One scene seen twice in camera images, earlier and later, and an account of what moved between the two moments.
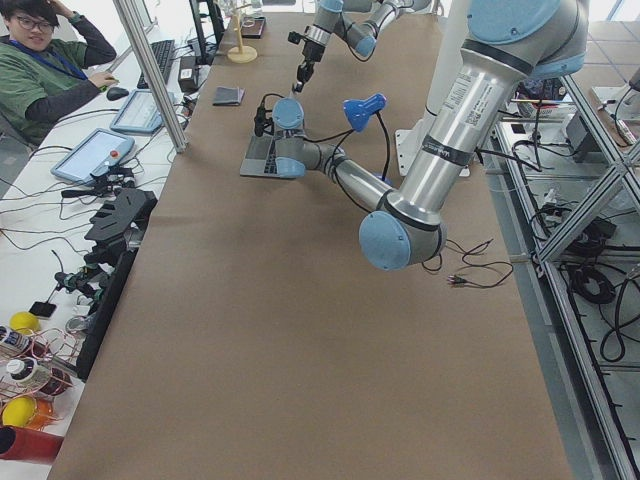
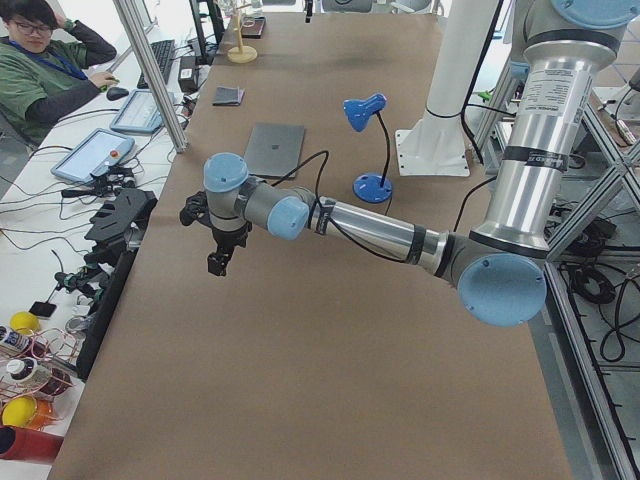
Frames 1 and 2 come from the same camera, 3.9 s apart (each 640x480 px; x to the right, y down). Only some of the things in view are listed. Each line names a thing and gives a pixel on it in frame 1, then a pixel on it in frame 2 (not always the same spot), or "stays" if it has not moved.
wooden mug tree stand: (241, 54) stays
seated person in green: (44, 64) stays
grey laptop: (264, 151) stays
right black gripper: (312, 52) -> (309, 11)
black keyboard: (163, 52) stays
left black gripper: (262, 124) -> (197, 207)
